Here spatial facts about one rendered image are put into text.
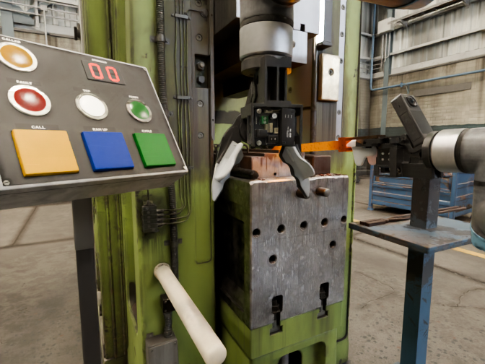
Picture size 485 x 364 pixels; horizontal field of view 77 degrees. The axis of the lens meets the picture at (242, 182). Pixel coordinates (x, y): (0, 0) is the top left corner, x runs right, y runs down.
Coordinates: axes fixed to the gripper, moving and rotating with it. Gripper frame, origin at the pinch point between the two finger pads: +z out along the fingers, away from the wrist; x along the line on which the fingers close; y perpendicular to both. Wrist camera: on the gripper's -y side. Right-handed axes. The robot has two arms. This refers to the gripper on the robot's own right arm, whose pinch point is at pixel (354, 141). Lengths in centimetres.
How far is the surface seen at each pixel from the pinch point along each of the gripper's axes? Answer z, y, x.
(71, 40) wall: 616, -203, -59
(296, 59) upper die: 26.8, -26.0, 3.8
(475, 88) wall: 340, -116, 755
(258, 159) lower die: 27.5, 4.2, -10.3
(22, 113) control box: 6, -6, -65
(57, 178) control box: 2, 4, -61
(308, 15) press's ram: 26.5, -39.6, 8.5
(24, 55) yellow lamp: 11, -16, -65
